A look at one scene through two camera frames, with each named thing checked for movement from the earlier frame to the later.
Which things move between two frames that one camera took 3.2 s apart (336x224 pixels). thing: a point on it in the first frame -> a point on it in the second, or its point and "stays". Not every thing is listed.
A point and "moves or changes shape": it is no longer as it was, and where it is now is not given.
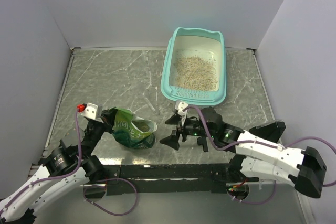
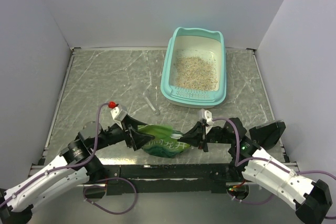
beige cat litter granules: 196,73 stays
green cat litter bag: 132,131 moves or changes shape
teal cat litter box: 194,69 stays
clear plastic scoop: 155,112 stays
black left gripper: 108,116 -> 130,126
